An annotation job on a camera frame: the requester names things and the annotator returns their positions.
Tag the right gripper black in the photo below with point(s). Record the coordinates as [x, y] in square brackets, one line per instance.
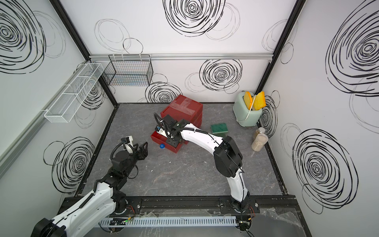
[173, 143]

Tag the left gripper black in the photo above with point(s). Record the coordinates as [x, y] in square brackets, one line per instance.
[143, 152]

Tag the red drawer cabinet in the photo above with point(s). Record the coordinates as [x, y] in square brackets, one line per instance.
[183, 101]

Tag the dark green sponge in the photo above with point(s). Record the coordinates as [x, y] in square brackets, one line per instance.
[219, 129]

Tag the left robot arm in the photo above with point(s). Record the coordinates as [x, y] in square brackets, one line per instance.
[104, 199]

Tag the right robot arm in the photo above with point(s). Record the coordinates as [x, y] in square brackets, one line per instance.
[227, 155]

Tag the mint green toaster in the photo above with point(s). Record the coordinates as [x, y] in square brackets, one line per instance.
[244, 116]

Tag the clear jar with grains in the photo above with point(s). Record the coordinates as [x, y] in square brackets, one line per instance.
[259, 139]

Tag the left yellow toast slice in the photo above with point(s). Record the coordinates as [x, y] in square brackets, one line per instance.
[248, 100]

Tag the yellow toast slice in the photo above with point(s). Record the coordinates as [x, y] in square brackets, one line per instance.
[248, 100]
[259, 101]

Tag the white mesh shelf basket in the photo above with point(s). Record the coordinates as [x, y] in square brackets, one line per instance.
[74, 93]

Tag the right yellow toast slice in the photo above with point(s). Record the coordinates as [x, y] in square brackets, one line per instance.
[259, 101]

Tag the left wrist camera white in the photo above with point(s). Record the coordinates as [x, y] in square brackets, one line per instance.
[127, 144]

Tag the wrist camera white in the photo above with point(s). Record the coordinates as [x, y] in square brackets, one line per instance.
[127, 144]
[160, 130]

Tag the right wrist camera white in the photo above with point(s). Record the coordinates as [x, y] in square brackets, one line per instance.
[160, 130]

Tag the grey slotted cable duct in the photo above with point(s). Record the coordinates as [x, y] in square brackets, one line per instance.
[202, 221]

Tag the black wire basket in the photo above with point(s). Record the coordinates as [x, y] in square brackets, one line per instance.
[133, 70]

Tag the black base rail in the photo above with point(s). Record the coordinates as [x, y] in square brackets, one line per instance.
[223, 204]

